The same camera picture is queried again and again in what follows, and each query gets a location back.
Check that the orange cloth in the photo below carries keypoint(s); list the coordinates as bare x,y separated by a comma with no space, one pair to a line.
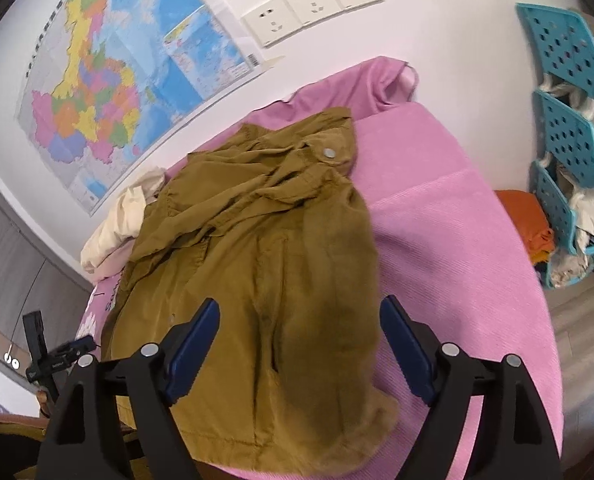
524,220

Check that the cream crumpled cloth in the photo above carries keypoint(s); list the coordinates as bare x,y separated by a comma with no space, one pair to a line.
122,220

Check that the blue plastic storage rack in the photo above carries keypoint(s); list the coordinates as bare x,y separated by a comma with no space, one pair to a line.
562,130

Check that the colourful wall map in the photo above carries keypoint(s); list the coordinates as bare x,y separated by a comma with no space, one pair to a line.
112,75

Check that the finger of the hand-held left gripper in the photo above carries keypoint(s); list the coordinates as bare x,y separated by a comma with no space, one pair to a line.
34,335
79,347

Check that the white wall socket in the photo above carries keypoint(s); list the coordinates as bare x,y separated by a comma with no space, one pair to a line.
271,25
312,6

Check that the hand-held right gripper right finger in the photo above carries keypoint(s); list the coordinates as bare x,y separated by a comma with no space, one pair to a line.
407,355

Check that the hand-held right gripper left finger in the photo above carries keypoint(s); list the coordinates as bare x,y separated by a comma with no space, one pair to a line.
192,355

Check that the pink daisy print blanket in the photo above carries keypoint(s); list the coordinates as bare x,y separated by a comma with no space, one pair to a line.
452,240

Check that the crumpled white cloth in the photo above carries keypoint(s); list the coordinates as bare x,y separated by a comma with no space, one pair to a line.
589,225

